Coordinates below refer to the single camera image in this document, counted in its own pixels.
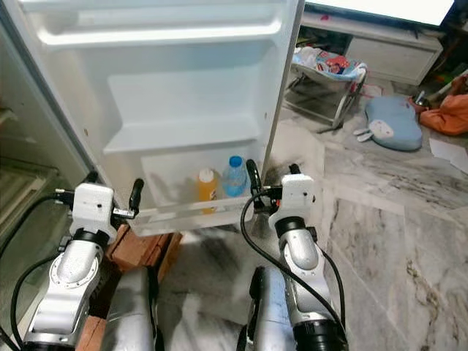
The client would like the grey robot left leg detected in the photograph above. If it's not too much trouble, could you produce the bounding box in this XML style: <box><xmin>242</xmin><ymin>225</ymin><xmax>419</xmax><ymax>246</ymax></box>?
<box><xmin>101</xmin><ymin>265</ymin><xmax>163</xmax><ymax>351</ymax></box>

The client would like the silver fridge door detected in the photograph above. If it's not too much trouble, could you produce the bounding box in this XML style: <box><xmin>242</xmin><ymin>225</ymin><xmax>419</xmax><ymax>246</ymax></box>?
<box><xmin>15</xmin><ymin>0</ymin><xmax>306</xmax><ymax>236</ymax></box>

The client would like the orange cloth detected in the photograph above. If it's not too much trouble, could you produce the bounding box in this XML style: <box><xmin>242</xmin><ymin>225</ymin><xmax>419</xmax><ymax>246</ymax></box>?
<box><xmin>418</xmin><ymin>73</ymin><xmax>468</xmax><ymax>137</ymax></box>

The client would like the white television cabinet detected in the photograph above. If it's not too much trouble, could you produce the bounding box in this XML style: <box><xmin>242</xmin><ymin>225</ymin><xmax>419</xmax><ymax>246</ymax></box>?
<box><xmin>300</xmin><ymin>11</ymin><xmax>445</xmax><ymax>85</ymax></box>

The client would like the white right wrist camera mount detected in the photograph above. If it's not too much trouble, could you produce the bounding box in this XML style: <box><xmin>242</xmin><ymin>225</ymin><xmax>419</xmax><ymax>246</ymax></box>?
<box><xmin>268</xmin><ymin>173</ymin><xmax>316</xmax><ymax>224</ymax></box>

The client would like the white paper sheet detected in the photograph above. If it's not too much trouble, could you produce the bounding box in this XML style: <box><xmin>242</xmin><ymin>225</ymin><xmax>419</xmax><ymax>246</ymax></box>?
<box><xmin>430</xmin><ymin>137</ymin><xmax>468</xmax><ymax>174</ymax></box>

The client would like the short black left arm cable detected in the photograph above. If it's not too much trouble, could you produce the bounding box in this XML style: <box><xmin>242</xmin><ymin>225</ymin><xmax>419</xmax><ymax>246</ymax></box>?
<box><xmin>9</xmin><ymin>252</ymin><xmax>56</xmax><ymax>349</ymax></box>

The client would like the long black left arm cable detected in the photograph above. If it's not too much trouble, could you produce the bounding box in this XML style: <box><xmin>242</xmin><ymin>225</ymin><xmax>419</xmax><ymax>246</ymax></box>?
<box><xmin>0</xmin><ymin>192</ymin><xmax>61</xmax><ymax>254</ymax></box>

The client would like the grey robot leg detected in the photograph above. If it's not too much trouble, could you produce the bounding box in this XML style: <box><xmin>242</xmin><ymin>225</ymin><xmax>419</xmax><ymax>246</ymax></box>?
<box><xmin>238</xmin><ymin>265</ymin><xmax>299</xmax><ymax>351</ymax></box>
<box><xmin>101</xmin><ymin>265</ymin><xmax>163</xmax><ymax>351</ymax></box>

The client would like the orange clay brick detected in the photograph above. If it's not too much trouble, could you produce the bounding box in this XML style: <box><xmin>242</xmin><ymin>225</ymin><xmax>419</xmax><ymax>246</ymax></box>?
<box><xmin>106</xmin><ymin>225</ymin><xmax>184</xmax><ymax>275</ymax></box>

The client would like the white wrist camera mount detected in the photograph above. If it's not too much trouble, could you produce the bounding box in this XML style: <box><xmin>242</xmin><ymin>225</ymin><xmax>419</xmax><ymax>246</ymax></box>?
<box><xmin>268</xmin><ymin>173</ymin><xmax>316</xmax><ymax>224</ymax></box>
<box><xmin>72</xmin><ymin>183</ymin><xmax>116</xmax><ymax>235</ymax></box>

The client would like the light blue baby pillow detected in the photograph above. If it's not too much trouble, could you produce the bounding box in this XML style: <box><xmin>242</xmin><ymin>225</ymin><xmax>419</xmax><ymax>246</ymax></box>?
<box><xmin>362</xmin><ymin>95</ymin><xmax>423</xmax><ymax>152</ymax></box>

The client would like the bright television screen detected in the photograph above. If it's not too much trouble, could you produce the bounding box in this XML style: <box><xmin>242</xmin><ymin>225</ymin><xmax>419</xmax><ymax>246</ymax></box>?
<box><xmin>303</xmin><ymin>0</ymin><xmax>456</xmax><ymax>26</ymax></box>

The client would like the grey robot right leg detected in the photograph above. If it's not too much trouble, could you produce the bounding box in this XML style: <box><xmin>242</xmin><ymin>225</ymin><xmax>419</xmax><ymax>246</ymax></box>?
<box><xmin>238</xmin><ymin>265</ymin><xmax>299</xmax><ymax>351</ymax></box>

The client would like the clear plastic water bottle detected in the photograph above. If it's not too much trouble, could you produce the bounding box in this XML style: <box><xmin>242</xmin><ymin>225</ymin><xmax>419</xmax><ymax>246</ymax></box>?
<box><xmin>222</xmin><ymin>155</ymin><xmax>246</xmax><ymax>198</ymax></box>

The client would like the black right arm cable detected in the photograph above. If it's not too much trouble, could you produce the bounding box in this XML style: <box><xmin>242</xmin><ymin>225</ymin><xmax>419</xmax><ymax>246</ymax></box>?
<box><xmin>240</xmin><ymin>197</ymin><xmax>348</xmax><ymax>330</ymax></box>

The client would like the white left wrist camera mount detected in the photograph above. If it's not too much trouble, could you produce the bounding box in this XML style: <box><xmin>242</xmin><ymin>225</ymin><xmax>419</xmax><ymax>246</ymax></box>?
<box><xmin>72</xmin><ymin>183</ymin><xmax>116</xmax><ymax>235</ymax></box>

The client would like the colourful baby bouncer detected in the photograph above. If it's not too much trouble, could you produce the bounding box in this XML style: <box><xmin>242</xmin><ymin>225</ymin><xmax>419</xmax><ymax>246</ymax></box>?
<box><xmin>285</xmin><ymin>45</ymin><xmax>369</xmax><ymax>134</ymax></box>

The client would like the small orange juice bottle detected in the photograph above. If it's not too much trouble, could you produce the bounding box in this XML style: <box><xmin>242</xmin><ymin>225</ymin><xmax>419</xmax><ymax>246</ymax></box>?
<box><xmin>197</xmin><ymin>168</ymin><xmax>219</xmax><ymax>214</ymax></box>

